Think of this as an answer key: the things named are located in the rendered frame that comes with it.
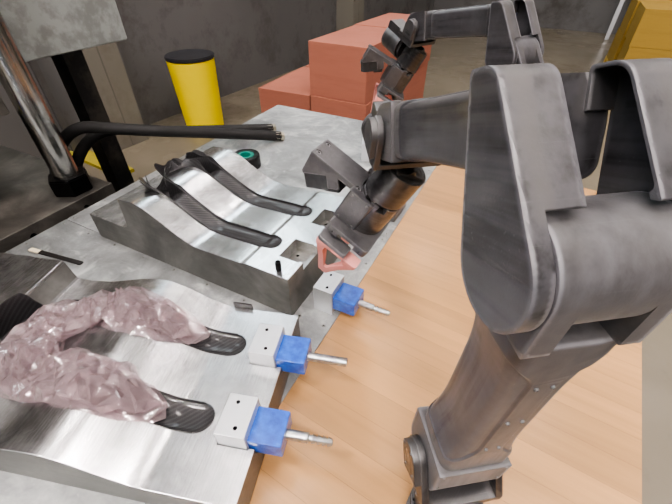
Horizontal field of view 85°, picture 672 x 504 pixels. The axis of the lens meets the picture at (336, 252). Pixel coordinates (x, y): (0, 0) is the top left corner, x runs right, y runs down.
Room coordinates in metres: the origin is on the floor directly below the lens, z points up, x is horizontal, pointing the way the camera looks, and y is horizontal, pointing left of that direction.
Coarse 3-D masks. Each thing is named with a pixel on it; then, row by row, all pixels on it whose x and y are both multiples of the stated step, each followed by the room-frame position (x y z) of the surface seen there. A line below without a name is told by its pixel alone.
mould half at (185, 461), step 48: (0, 288) 0.38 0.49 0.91; (48, 288) 0.39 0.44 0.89; (96, 288) 0.41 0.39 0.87; (96, 336) 0.31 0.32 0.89; (192, 384) 0.26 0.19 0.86; (240, 384) 0.26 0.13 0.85; (0, 432) 0.18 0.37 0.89; (48, 432) 0.18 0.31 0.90; (96, 432) 0.18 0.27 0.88; (144, 432) 0.19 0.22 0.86; (48, 480) 0.16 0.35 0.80; (96, 480) 0.14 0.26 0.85; (144, 480) 0.14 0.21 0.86; (192, 480) 0.14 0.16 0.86; (240, 480) 0.14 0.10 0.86
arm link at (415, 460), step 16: (416, 448) 0.15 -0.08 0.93; (416, 464) 0.13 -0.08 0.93; (416, 480) 0.13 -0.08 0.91; (496, 480) 0.13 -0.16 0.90; (416, 496) 0.12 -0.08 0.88; (432, 496) 0.12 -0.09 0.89; (448, 496) 0.12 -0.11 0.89; (464, 496) 0.12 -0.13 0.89; (480, 496) 0.12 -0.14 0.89; (496, 496) 0.12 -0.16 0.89
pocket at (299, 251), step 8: (296, 240) 0.52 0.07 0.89; (288, 248) 0.50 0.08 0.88; (296, 248) 0.52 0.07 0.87; (304, 248) 0.51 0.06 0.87; (312, 248) 0.51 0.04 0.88; (288, 256) 0.50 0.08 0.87; (296, 256) 0.50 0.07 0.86; (304, 256) 0.50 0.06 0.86; (312, 256) 0.49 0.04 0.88; (304, 264) 0.47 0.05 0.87
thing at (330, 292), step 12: (324, 276) 0.46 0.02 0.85; (336, 276) 0.46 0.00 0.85; (324, 288) 0.43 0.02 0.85; (336, 288) 0.44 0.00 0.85; (348, 288) 0.44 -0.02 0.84; (360, 288) 0.44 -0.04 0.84; (324, 300) 0.43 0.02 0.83; (336, 300) 0.42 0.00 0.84; (348, 300) 0.42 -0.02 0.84; (360, 300) 0.42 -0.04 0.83; (348, 312) 0.41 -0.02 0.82; (384, 312) 0.40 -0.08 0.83
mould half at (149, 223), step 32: (224, 160) 0.75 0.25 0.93; (128, 192) 0.73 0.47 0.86; (192, 192) 0.63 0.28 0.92; (224, 192) 0.66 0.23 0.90; (256, 192) 0.69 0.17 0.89; (288, 192) 0.69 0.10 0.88; (320, 192) 0.68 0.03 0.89; (96, 224) 0.64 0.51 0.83; (128, 224) 0.59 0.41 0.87; (160, 224) 0.54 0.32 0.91; (192, 224) 0.56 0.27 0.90; (256, 224) 0.57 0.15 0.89; (288, 224) 0.56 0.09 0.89; (160, 256) 0.56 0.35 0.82; (192, 256) 0.51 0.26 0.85; (224, 256) 0.48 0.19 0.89; (256, 256) 0.47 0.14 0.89; (256, 288) 0.45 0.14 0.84; (288, 288) 0.42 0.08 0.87
